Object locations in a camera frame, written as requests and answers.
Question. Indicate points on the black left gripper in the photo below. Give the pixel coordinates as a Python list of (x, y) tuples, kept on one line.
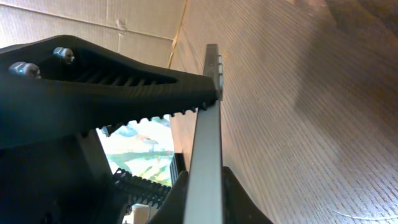
[(69, 180)]

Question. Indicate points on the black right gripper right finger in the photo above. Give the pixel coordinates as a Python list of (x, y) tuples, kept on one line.
[(238, 206)]

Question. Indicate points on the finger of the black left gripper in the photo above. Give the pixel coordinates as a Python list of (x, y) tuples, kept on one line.
[(66, 85)]

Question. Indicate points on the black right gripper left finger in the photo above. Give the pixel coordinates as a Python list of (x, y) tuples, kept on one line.
[(172, 209)]

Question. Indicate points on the Samsung Galaxy smartphone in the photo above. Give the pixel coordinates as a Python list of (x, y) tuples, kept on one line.
[(204, 201)]

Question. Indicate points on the colourful painted cloth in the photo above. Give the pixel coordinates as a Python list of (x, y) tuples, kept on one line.
[(145, 148)]

